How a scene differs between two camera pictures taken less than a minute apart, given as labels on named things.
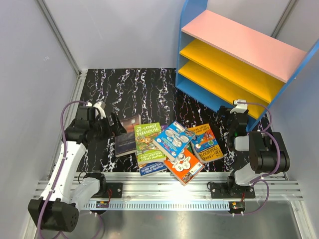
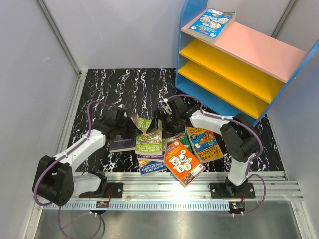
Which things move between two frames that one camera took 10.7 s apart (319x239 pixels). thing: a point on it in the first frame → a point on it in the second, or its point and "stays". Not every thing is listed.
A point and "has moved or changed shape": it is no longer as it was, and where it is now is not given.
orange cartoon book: [185, 167] stays
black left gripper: [118, 129] → [133, 130]
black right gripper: [223, 111] → [154, 122]
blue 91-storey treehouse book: [152, 168] stays
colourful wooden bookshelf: [221, 59] stays
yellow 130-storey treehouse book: [205, 144] stays
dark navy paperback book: [125, 144] has moved or changed shape
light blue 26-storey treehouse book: [174, 139] → [211, 24]
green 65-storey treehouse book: [146, 149] has moved or changed shape
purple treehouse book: [163, 127] has moved or changed shape
